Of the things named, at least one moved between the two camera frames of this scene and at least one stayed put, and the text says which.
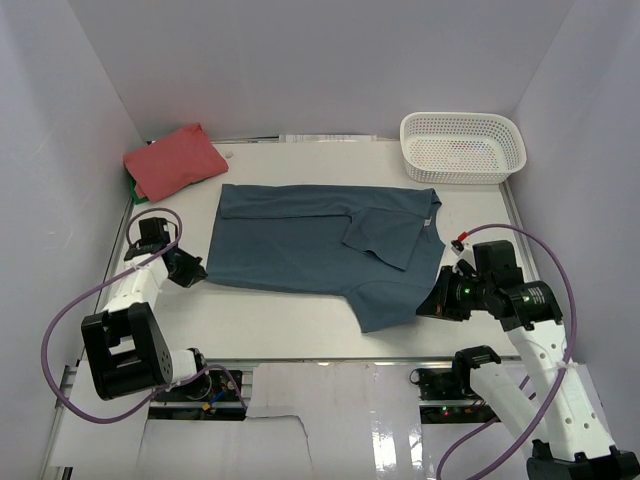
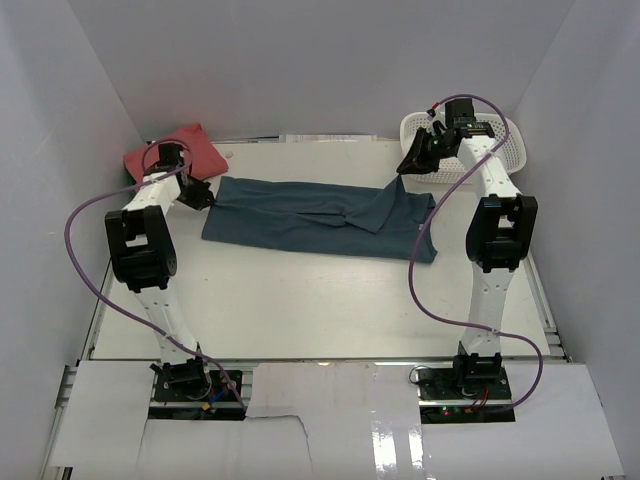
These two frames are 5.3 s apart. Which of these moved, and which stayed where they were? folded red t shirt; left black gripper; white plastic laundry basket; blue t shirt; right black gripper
Moved: right black gripper; blue t shirt; left black gripper
Stayed: folded red t shirt; white plastic laundry basket
